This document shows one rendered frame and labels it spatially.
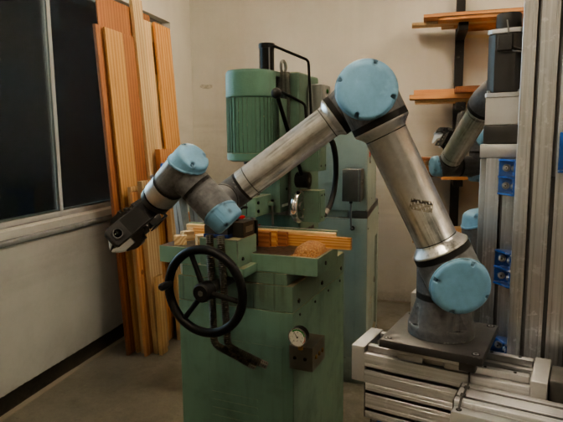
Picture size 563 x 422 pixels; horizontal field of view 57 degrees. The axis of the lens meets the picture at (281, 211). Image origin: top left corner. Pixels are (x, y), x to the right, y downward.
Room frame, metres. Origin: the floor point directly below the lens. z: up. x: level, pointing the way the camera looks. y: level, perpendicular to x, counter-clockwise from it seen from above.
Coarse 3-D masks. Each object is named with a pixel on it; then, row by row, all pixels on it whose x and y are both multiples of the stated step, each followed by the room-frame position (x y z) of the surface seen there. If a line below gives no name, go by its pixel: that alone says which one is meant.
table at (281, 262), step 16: (192, 240) 1.90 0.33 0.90; (160, 256) 1.83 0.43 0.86; (256, 256) 1.67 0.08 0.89; (272, 256) 1.65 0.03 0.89; (288, 256) 1.63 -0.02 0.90; (320, 256) 1.62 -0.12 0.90; (336, 256) 1.76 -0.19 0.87; (272, 272) 1.65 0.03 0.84; (288, 272) 1.63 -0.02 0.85; (304, 272) 1.61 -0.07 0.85; (320, 272) 1.61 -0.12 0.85
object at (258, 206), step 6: (252, 198) 1.81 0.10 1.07; (258, 198) 1.82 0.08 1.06; (264, 198) 1.87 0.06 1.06; (270, 198) 1.91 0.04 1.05; (246, 204) 1.81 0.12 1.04; (252, 204) 1.81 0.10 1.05; (258, 204) 1.82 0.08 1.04; (264, 204) 1.87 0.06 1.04; (246, 210) 1.81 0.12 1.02; (252, 210) 1.81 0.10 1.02; (258, 210) 1.81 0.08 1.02; (264, 210) 1.87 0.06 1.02; (270, 210) 1.91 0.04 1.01; (246, 216) 1.82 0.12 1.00; (252, 216) 1.81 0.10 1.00
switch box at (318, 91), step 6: (318, 84) 2.05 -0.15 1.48; (312, 90) 2.06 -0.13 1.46; (318, 90) 2.05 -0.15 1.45; (324, 90) 2.06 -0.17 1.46; (312, 96) 2.06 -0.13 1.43; (318, 96) 2.05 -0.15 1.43; (324, 96) 2.06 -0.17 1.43; (312, 102) 2.06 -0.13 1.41; (318, 102) 2.05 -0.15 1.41; (312, 108) 2.06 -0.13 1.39
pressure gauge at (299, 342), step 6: (294, 330) 1.55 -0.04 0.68; (300, 330) 1.54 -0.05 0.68; (306, 330) 1.56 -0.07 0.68; (288, 336) 1.56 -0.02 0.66; (294, 336) 1.55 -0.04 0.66; (300, 336) 1.55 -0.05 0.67; (306, 336) 1.54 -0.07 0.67; (294, 342) 1.55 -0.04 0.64; (300, 342) 1.55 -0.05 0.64; (300, 348) 1.57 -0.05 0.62
